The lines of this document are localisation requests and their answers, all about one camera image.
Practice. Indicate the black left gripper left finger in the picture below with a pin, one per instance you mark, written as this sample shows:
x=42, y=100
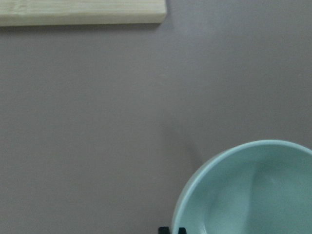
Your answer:
x=164, y=230

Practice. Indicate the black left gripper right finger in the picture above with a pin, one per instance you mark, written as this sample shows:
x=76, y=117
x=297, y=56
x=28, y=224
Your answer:
x=182, y=230

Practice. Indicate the green bowl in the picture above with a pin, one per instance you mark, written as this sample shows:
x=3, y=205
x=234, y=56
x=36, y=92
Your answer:
x=261, y=187

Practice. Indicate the wooden cutting board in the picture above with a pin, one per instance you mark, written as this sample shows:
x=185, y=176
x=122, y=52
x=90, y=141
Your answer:
x=81, y=12

